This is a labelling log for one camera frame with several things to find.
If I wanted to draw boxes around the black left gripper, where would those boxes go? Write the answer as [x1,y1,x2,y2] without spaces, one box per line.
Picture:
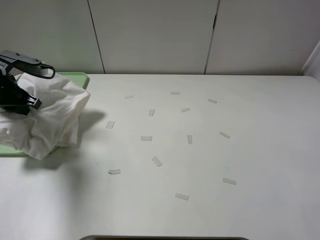
[0,73,42,115]

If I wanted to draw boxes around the white short sleeve shirt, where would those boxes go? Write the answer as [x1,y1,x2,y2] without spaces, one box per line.
[0,73,91,160]

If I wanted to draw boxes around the green plastic tray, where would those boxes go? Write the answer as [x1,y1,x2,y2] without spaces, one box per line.
[0,72,90,158]

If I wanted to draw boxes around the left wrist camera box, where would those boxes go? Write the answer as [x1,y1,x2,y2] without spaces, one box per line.
[0,50,43,77]

